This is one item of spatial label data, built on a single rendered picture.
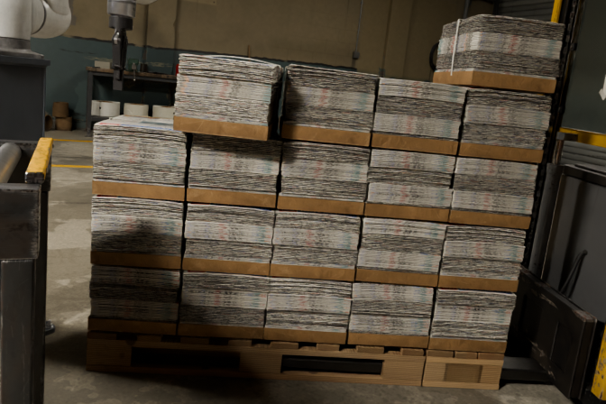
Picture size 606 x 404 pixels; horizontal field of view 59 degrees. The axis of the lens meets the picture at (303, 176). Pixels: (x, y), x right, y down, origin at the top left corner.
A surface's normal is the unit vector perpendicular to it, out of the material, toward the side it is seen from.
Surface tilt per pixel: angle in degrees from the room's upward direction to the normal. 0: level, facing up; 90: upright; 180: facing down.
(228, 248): 90
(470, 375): 90
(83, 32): 90
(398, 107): 90
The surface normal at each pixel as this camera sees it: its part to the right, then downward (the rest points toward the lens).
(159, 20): 0.39, 0.20
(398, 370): 0.09, 0.18
